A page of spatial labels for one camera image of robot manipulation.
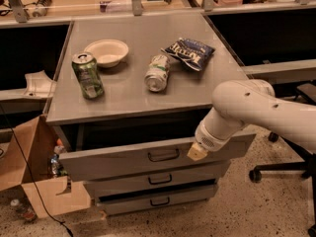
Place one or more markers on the padded gripper body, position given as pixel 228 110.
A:
pixel 206 138

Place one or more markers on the grey top drawer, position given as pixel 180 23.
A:
pixel 120 161

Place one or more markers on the grey drawer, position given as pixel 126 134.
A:
pixel 120 161
pixel 156 198
pixel 202 172

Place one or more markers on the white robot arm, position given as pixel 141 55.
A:
pixel 238 103

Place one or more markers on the grey middle drawer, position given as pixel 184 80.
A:
pixel 202 172

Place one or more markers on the grey bottom drawer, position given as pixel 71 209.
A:
pixel 156 198

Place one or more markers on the grey drawer cabinet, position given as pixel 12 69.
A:
pixel 128 113

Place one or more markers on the lying white green can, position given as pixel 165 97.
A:
pixel 157 74

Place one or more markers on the blue chip bag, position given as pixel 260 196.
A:
pixel 193 53

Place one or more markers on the black office chair base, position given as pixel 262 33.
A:
pixel 308 166

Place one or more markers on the white paper bowl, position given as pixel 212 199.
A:
pixel 108 52

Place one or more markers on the plastic bottle in box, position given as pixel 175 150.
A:
pixel 56 168

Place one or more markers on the upright green soda can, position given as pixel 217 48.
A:
pixel 84 65

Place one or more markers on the brown cardboard box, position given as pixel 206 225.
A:
pixel 25 165

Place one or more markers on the white curved plastic part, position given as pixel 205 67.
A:
pixel 39 86

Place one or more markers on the plastic bottle on floor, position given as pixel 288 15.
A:
pixel 24 210

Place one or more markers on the black top drawer handle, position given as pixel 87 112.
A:
pixel 162 156

